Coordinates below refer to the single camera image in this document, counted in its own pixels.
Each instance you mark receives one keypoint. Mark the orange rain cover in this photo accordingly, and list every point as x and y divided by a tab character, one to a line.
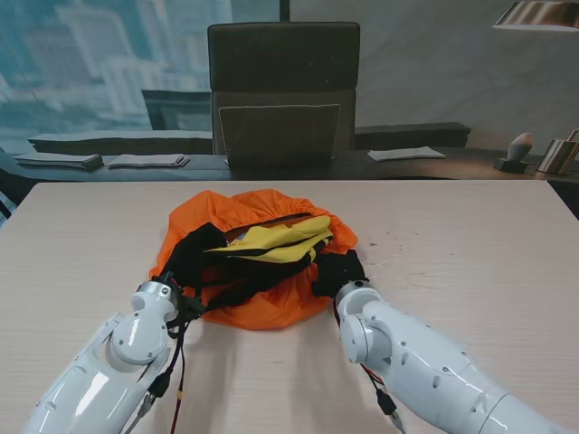
271	312

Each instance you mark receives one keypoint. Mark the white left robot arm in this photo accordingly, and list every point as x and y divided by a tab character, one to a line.
90	384

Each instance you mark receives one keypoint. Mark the long dark slab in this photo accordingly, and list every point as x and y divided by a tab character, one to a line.
407	134

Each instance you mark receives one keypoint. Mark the thin grey paper stack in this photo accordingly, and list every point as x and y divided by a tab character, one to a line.
149	160

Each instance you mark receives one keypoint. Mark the thick grey paper stack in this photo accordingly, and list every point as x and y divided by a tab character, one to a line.
59	160

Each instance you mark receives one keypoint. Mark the egg-shaped ornament on base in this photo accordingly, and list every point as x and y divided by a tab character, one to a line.
520	145

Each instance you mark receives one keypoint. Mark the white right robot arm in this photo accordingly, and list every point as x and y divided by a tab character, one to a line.
407	343

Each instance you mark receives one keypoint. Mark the white paper sheets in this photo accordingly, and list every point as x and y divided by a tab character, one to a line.
402	153

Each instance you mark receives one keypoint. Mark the long grey slab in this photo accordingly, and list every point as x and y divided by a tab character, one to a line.
113	142

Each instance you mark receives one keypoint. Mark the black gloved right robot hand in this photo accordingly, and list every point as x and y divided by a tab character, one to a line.
341	271

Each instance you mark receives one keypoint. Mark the blue yellow black backpack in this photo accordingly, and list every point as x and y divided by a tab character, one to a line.
271	237

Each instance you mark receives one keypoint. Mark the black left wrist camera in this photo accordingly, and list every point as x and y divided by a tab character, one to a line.
192	307

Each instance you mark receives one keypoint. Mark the dark background desk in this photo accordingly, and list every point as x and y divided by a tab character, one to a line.
452	169

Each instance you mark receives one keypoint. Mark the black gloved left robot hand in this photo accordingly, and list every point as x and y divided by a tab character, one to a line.
192	257

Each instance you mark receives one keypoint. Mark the dark brown office chair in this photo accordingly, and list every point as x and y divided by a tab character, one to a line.
280	59

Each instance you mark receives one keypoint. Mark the row of tan books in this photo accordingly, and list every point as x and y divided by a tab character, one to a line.
558	156

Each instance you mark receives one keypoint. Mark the copper lamp shade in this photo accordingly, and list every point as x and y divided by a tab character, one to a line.
543	16

